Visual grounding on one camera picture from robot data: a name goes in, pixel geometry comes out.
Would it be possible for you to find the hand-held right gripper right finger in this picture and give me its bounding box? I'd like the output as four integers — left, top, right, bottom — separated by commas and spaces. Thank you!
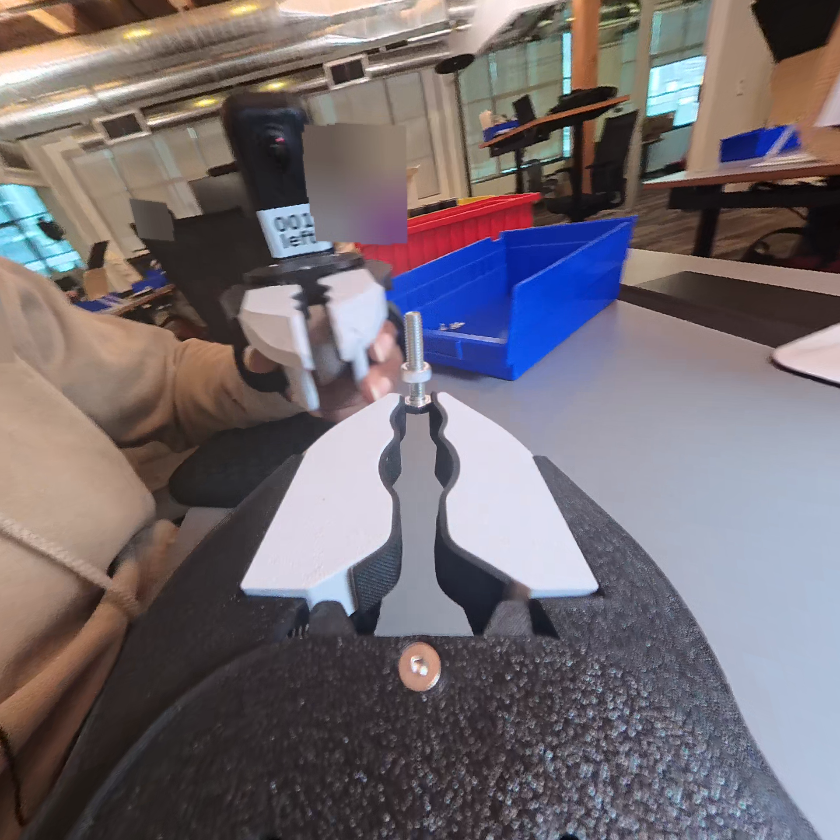
435, 390, 601, 611

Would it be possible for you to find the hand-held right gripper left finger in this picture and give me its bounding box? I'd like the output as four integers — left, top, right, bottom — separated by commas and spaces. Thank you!
242, 392, 405, 615

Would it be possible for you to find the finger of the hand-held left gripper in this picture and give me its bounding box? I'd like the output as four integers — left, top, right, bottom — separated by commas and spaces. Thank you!
241, 285, 322, 412
329, 269, 392, 388

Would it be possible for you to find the blue plastic bin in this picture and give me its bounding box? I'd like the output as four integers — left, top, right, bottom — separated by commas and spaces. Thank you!
720, 126, 802, 164
390, 217, 636, 382

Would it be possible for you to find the person's left forearm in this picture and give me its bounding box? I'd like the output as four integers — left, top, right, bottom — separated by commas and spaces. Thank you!
79, 296, 309, 454

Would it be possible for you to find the person's left hand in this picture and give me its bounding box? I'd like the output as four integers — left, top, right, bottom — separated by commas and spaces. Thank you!
319, 319, 403, 421

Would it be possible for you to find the black wrist rest pad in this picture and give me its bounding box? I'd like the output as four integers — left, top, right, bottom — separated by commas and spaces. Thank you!
168, 414, 329, 510

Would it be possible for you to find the black mesh office chair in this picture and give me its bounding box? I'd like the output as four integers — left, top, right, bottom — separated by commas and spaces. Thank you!
132, 171, 283, 329

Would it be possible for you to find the red plastic bin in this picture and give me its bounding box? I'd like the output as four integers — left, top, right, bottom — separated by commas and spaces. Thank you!
361, 193, 542, 277

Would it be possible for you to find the black floor lamp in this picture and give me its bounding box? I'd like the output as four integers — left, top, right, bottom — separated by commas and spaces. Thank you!
434, 53, 476, 198

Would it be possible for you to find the person's torso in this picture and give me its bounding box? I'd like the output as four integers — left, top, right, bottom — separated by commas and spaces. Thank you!
0, 256, 185, 815

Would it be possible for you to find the wooden standing desk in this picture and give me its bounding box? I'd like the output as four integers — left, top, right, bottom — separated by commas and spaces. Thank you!
483, 95, 631, 191

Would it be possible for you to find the black backpack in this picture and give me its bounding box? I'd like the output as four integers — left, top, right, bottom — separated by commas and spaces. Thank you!
549, 87, 618, 109

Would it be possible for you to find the white document stand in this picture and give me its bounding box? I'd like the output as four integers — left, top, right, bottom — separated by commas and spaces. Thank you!
771, 322, 840, 388

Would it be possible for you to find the wooden office desk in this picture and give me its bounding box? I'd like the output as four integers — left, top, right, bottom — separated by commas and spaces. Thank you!
644, 158, 840, 257

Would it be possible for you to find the black computer monitor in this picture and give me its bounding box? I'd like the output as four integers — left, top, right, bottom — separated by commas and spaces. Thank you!
751, 0, 840, 60

